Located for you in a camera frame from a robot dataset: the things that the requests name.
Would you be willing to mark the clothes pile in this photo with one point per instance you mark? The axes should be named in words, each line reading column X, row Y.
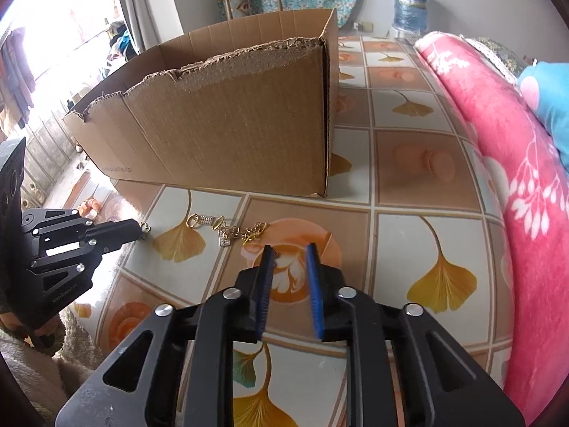
column 121, row 48

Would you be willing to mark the ginkgo pattern tablecloth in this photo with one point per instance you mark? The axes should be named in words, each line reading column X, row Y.
column 411, row 215

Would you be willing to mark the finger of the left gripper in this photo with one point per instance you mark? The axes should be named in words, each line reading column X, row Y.
column 45, row 219
column 55, row 249

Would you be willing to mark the white fluffy blanket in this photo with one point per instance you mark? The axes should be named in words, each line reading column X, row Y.
column 48, row 377

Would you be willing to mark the blue pillow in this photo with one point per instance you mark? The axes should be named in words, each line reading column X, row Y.
column 545, row 88

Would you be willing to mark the pink floral blanket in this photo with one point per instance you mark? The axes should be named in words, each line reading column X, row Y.
column 532, row 187

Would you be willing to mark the white water dispenser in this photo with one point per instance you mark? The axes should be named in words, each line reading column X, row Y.
column 407, row 36

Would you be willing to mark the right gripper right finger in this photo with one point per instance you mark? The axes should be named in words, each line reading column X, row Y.
column 403, row 366

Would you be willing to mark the gold rhinestone earrings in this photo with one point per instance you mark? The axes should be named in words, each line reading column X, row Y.
column 227, row 233

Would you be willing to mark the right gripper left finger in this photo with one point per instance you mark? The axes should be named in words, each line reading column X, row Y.
column 176, row 367

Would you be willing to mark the blue water jug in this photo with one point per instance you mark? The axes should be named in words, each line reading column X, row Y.
column 410, row 16

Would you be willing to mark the brown cardboard box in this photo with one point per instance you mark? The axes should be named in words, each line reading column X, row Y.
column 244, row 105

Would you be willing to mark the grey curtain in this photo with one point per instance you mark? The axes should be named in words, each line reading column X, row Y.
column 151, row 22

